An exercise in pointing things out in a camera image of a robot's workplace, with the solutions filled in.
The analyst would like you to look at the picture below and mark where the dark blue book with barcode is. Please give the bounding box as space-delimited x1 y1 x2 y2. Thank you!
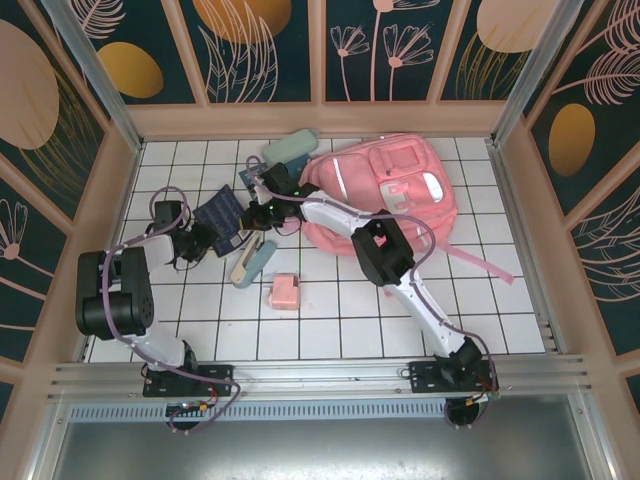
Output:
192 184 257 260

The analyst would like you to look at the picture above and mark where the teal notebook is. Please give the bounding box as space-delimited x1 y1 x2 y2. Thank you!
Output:
238 155 314 190

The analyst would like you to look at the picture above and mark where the mint green pencil case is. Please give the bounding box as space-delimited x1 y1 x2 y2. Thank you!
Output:
261 128 322 166

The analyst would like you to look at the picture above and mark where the light blue beige case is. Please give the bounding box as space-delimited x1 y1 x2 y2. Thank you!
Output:
230 234 279 290

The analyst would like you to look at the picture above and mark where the pink eraser box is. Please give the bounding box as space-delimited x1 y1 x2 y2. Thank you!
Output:
264 272 303 311

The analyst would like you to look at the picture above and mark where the pink backpack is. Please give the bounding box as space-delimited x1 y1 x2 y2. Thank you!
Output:
299 132 515 285

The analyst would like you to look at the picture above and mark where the grey metal sheet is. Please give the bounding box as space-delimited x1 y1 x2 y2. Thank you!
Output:
29 394 614 480

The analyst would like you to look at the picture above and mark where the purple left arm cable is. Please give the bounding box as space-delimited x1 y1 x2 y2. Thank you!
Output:
102 185 245 435

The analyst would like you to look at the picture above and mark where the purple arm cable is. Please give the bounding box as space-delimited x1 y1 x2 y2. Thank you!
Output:
102 185 245 435
245 155 501 432

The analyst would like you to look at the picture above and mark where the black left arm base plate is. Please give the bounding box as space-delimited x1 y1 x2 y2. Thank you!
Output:
143 363 235 398

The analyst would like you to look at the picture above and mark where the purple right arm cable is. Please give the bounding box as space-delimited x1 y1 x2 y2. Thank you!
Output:
245 155 501 432

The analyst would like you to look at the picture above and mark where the aluminium mounting rail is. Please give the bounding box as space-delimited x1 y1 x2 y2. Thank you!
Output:
47 353 596 401

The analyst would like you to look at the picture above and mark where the perforated metal cable duct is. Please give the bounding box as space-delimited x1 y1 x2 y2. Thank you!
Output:
67 402 451 422

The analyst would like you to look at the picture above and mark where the aluminium frame post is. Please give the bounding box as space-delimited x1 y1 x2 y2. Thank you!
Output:
488 0 587 147
39 0 147 153

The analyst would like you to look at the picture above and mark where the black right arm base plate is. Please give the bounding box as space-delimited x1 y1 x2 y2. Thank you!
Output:
409 360 501 396

